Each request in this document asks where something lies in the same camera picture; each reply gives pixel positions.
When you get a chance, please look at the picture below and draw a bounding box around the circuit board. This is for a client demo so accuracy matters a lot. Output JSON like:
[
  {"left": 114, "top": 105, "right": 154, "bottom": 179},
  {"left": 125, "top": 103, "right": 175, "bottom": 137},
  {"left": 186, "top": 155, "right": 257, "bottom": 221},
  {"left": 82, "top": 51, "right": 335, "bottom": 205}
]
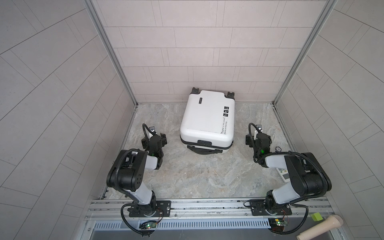
[
  {"left": 268, "top": 218, "right": 288, "bottom": 233},
  {"left": 140, "top": 221, "right": 158, "bottom": 230}
]

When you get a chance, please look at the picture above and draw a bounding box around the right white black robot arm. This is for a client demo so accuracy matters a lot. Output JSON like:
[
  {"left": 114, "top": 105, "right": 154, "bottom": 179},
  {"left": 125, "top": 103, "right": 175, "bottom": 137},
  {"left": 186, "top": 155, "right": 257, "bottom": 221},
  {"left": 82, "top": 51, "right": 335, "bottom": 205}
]
[{"left": 246, "top": 132, "right": 332, "bottom": 215}]

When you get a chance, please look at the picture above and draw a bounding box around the aluminium mounting rail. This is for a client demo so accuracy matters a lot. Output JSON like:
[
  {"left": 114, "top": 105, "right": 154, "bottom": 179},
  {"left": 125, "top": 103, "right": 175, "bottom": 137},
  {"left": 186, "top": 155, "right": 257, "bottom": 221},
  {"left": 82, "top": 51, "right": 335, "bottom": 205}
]
[{"left": 85, "top": 197, "right": 334, "bottom": 221}]

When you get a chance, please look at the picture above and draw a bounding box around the black white suitcase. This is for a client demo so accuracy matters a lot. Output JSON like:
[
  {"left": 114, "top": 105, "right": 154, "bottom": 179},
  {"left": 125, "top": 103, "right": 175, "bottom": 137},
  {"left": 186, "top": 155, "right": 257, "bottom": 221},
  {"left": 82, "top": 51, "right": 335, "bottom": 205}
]
[{"left": 180, "top": 88, "right": 235, "bottom": 155}]

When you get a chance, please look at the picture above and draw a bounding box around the left black cable conduit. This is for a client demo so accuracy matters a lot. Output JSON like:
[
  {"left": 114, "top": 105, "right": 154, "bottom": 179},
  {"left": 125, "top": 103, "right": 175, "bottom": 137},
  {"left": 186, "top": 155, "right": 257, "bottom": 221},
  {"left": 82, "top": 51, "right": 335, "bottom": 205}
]
[{"left": 113, "top": 123, "right": 158, "bottom": 236}]

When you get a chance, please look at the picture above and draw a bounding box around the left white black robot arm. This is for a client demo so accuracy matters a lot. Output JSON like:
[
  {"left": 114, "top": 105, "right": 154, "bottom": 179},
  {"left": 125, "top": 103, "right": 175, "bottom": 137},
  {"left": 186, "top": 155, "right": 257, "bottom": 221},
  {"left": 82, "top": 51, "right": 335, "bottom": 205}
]
[{"left": 106, "top": 133, "right": 167, "bottom": 216}]

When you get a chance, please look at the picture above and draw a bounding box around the beige wooden handle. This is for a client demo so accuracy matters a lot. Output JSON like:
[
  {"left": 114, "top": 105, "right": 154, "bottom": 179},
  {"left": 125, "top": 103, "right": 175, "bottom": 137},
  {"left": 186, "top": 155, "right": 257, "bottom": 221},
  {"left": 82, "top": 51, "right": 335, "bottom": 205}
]
[{"left": 297, "top": 215, "right": 344, "bottom": 240}]

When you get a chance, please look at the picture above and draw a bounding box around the green sticky note block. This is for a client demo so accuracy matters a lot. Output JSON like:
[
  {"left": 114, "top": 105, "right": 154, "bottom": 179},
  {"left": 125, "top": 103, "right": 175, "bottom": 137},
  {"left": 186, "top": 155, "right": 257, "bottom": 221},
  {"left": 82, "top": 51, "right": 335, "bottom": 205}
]
[{"left": 310, "top": 213, "right": 323, "bottom": 222}]

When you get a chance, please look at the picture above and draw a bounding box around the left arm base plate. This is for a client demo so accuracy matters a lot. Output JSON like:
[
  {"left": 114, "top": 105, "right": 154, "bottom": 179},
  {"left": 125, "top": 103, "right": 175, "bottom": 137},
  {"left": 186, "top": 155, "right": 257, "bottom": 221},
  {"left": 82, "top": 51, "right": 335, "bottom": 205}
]
[{"left": 128, "top": 201, "right": 171, "bottom": 218}]

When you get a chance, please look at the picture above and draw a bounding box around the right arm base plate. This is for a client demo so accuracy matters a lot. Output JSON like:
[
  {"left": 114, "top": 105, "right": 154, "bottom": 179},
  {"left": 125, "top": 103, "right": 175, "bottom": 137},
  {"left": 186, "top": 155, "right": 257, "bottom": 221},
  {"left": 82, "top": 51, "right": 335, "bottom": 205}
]
[{"left": 244, "top": 199, "right": 292, "bottom": 216}]

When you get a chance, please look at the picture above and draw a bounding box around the left circuit board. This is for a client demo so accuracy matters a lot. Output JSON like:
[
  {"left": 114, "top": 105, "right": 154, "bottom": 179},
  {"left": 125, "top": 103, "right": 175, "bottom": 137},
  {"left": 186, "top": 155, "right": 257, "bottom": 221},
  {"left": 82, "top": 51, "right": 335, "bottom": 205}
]
[{"left": 140, "top": 221, "right": 158, "bottom": 230}]

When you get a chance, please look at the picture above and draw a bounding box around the right circuit board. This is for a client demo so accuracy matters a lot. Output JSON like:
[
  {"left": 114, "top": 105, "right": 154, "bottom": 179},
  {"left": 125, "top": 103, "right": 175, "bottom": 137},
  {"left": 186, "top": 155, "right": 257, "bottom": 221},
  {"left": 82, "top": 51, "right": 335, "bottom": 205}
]
[{"left": 268, "top": 218, "right": 288, "bottom": 233}]

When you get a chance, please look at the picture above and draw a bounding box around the white remote control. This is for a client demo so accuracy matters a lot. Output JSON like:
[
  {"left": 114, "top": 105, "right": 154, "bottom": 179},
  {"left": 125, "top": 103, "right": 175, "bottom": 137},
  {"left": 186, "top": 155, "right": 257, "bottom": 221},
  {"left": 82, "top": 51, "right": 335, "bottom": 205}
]
[{"left": 276, "top": 168, "right": 290, "bottom": 183}]

